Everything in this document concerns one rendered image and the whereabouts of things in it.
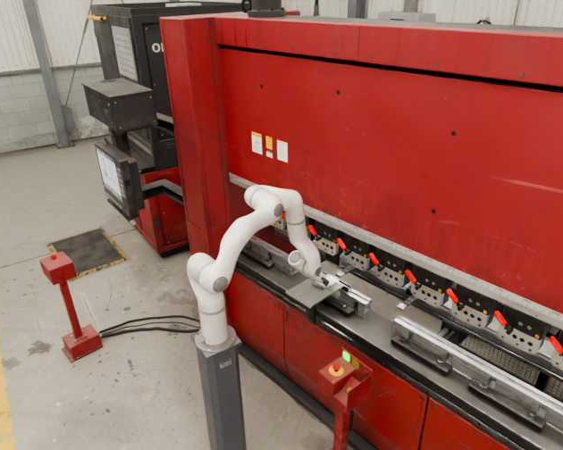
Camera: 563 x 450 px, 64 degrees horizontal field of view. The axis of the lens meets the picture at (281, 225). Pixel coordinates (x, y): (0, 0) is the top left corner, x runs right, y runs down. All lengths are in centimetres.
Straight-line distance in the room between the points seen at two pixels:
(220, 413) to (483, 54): 190
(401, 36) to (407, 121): 32
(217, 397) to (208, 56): 178
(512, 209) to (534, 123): 31
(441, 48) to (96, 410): 290
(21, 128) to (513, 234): 810
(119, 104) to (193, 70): 44
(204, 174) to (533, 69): 183
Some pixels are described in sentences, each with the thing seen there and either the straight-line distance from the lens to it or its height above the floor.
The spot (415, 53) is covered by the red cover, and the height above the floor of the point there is 222.
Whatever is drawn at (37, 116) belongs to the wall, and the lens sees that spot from 891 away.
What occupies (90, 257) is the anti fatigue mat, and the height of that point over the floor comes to 2.
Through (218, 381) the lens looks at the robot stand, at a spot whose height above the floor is 82.
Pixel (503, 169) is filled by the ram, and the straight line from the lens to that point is 176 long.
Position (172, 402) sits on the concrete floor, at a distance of 331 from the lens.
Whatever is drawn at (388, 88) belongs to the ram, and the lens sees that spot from 193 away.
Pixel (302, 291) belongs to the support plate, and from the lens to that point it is 243.
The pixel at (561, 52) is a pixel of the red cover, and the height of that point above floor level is 226.
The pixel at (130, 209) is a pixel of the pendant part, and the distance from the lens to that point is 277.
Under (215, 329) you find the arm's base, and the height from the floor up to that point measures 111.
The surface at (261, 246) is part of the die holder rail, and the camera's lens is 289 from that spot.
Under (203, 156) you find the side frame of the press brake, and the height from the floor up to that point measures 155.
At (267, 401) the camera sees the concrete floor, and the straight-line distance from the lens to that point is 322.
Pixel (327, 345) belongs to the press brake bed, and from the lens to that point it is 261.
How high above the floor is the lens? 245
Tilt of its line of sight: 28 degrees down
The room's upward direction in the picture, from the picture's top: 1 degrees counter-clockwise
